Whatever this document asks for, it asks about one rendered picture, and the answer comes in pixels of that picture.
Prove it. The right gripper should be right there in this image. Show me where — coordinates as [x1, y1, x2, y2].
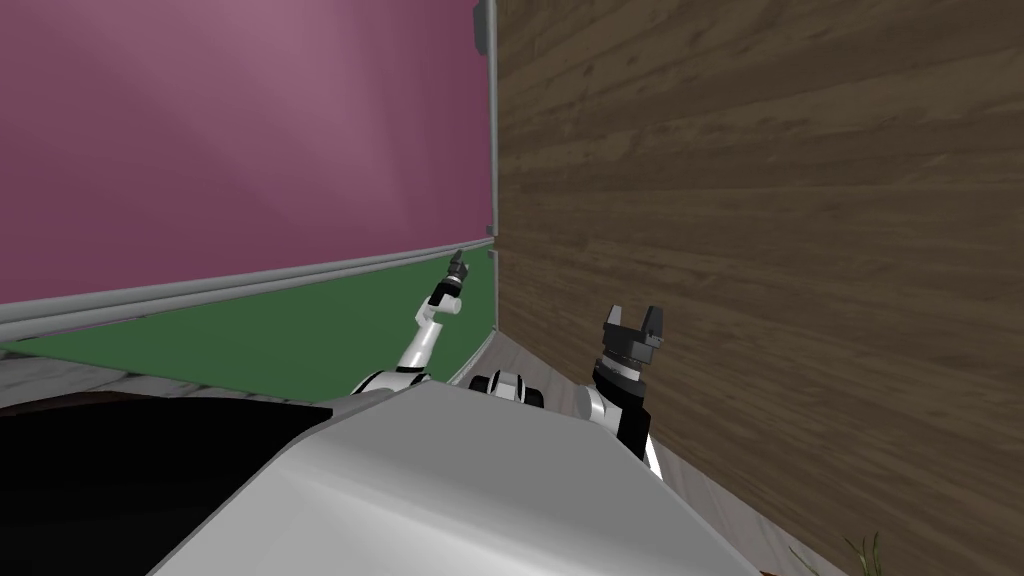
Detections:
[599, 303, 666, 373]

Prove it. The brown wooden door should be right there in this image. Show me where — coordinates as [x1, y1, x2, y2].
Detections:
[493, 0, 1024, 576]

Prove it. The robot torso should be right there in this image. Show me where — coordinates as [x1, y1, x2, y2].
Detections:
[147, 369, 761, 576]

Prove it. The green plant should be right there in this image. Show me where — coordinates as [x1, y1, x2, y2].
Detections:
[787, 531, 886, 576]

